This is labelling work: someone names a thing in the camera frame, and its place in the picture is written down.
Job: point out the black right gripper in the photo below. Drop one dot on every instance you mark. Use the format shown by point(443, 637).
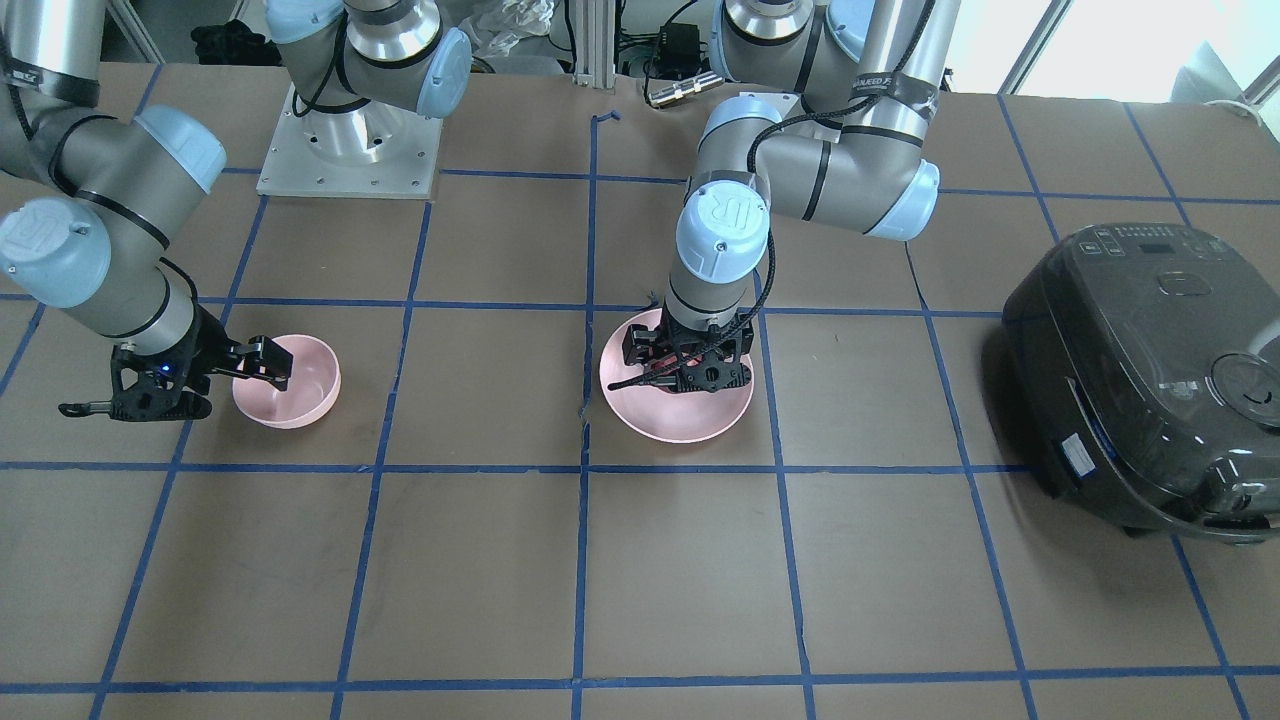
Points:
point(207, 352)

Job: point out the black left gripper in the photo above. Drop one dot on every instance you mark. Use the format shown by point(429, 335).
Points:
point(636, 346)

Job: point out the red apple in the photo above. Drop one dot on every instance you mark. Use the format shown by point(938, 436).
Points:
point(696, 372)

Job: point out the pink bowl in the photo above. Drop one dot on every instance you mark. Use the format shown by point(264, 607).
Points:
point(311, 391)

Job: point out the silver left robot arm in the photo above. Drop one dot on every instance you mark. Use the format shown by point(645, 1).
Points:
point(867, 79)

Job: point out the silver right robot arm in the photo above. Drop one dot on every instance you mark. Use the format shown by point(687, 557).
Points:
point(121, 189)

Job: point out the dark brown rice cooker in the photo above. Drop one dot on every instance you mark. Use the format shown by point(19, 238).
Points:
point(1148, 356)

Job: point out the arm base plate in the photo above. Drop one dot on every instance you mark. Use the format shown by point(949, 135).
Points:
point(375, 152)

